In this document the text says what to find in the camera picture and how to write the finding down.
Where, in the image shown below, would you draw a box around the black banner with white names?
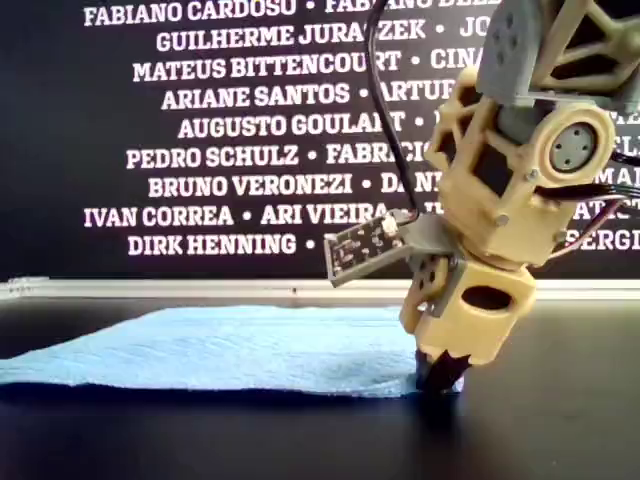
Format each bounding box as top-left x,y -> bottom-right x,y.
0,0 -> 640,281

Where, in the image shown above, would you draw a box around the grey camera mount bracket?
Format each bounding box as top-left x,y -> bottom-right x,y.
399,214 -> 454,264

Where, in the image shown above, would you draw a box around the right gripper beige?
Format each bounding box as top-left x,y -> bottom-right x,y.
400,257 -> 539,396

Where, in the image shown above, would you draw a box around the right arm servo wires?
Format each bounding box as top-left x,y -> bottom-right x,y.
542,149 -> 640,264

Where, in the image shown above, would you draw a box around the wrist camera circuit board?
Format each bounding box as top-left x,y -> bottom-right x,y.
323,209 -> 409,289

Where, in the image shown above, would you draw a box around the light blue microfibre cloth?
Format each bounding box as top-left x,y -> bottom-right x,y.
0,305 -> 466,399

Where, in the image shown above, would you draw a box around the aluminium table frame rail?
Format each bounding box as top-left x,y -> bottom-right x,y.
0,277 -> 640,301

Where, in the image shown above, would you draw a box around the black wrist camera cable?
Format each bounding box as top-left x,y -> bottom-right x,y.
364,0 -> 421,224

